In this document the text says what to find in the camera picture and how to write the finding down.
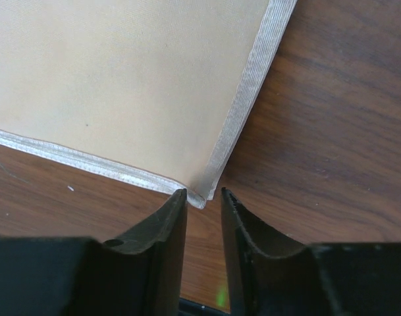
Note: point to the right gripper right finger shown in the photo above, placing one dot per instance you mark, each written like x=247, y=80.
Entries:
x=269, y=273

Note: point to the peach satin napkin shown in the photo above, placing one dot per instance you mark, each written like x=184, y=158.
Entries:
x=150, y=93

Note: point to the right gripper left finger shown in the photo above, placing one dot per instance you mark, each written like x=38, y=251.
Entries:
x=135, y=273

